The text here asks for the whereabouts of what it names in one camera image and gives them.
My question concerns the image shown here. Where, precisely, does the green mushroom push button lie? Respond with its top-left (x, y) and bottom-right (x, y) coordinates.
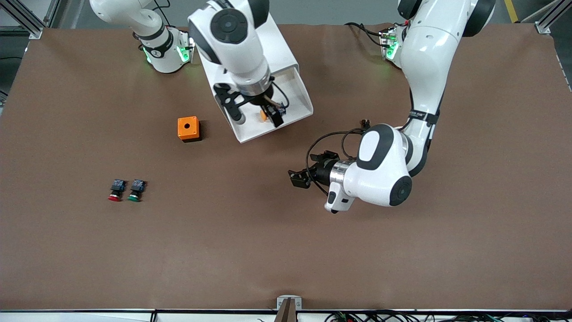
top-left (127, 179), bottom-right (146, 202)

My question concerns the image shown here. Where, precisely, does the red mushroom push button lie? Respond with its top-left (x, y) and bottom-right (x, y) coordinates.
top-left (108, 179), bottom-right (126, 202)

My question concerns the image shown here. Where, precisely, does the brown table mat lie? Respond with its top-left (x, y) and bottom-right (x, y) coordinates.
top-left (0, 22), bottom-right (572, 311)

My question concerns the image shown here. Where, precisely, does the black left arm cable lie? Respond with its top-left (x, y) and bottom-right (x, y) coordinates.
top-left (306, 127), bottom-right (372, 179)

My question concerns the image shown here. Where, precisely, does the orange button enclosure box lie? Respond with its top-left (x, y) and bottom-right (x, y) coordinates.
top-left (177, 116), bottom-right (202, 143)

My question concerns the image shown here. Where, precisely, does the black right base cable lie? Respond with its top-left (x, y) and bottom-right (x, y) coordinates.
top-left (154, 0), bottom-right (175, 27)

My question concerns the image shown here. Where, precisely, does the black base cable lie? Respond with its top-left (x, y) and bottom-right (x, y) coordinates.
top-left (154, 0), bottom-right (175, 27)
top-left (344, 21), bottom-right (386, 47)

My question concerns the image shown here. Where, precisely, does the black left base cable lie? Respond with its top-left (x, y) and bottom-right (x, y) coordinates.
top-left (344, 21), bottom-right (386, 47)

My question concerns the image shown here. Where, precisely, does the grey metal edge bracket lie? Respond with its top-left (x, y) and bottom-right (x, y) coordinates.
top-left (276, 295), bottom-right (303, 322)

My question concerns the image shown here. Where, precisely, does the tangled black cable bundle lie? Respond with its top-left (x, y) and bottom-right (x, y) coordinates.
top-left (325, 310), bottom-right (572, 322)

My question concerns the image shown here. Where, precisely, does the aluminium frame profile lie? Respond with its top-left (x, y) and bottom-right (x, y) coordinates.
top-left (521, 0), bottom-right (572, 35)
top-left (0, 0), bottom-right (61, 40)

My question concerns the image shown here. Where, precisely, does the white table edge rail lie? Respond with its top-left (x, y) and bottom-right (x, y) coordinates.
top-left (0, 309), bottom-right (572, 322)

